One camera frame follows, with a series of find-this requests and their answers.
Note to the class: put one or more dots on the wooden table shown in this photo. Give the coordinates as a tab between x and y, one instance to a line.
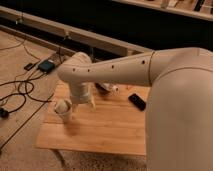
115	126

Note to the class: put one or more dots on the white paper cup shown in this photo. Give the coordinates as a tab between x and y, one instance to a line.
63	109

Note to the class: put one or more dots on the dark brown bowl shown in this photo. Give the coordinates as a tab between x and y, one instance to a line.
100	89

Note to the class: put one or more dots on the black eraser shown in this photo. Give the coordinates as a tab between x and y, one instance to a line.
137	101

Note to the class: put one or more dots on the small black device on floor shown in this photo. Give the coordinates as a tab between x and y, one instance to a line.
29	66

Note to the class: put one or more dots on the black plug on floor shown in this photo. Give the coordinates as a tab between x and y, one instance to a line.
4	113

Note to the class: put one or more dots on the white bottle in bowl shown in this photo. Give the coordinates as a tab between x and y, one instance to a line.
110	87

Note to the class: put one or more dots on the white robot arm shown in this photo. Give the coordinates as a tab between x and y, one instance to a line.
179	110

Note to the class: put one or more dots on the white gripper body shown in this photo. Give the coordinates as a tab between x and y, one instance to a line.
80	93

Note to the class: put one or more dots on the black power adapter box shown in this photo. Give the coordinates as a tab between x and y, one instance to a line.
46	66

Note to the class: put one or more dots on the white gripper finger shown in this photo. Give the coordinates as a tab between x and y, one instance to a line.
92	105

